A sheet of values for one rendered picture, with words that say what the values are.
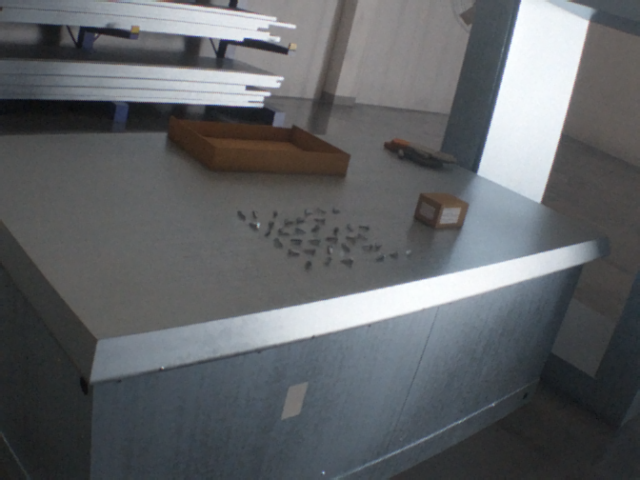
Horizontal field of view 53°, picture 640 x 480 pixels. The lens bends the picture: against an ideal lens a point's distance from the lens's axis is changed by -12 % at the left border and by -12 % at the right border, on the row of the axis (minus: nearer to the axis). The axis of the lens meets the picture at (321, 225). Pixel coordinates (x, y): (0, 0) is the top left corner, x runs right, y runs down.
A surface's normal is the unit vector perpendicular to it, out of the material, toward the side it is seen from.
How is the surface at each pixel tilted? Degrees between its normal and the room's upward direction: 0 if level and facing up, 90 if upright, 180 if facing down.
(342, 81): 90
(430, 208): 90
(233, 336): 68
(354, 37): 90
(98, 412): 90
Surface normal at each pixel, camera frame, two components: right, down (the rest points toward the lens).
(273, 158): 0.55, 0.39
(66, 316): -0.56, -0.29
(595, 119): -0.74, 0.04
